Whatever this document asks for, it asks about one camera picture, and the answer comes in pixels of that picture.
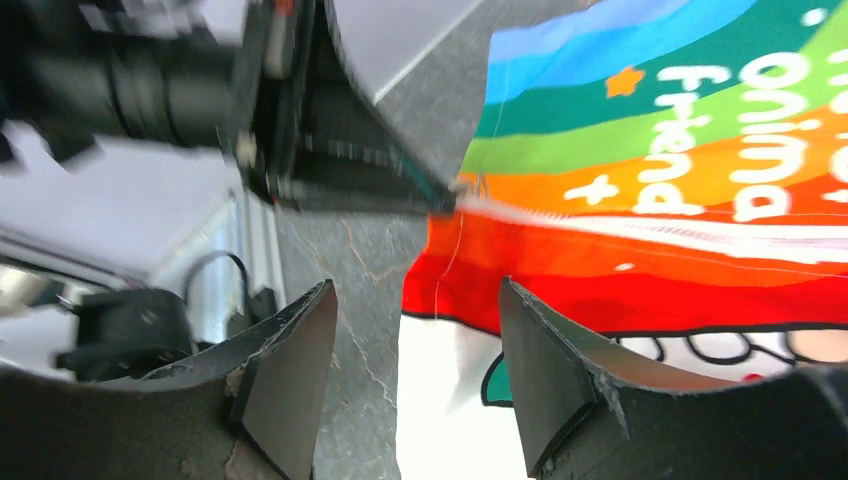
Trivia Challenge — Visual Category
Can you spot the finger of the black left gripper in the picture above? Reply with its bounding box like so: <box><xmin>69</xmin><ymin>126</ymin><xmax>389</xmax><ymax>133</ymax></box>
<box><xmin>278</xmin><ymin>1</ymin><xmax>457</xmax><ymax>215</ymax></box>

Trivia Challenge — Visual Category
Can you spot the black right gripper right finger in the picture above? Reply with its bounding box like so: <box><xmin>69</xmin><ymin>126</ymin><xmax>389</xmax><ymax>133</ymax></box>
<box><xmin>499</xmin><ymin>279</ymin><xmax>847</xmax><ymax>479</ymax></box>

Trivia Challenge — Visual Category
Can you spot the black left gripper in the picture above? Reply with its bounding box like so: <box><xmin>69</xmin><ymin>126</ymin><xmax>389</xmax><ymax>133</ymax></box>
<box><xmin>1</xmin><ymin>1</ymin><xmax>316</xmax><ymax>205</ymax></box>

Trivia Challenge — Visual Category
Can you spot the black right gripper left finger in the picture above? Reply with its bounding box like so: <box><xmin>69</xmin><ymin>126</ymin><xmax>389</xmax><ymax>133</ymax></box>
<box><xmin>1</xmin><ymin>280</ymin><xmax>337</xmax><ymax>479</ymax></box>

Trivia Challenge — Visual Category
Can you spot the rainbow cartoon zip jacket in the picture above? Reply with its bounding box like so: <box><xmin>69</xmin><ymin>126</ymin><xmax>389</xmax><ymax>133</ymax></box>
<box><xmin>396</xmin><ymin>1</ymin><xmax>847</xmax><ymax>479</ymax></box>

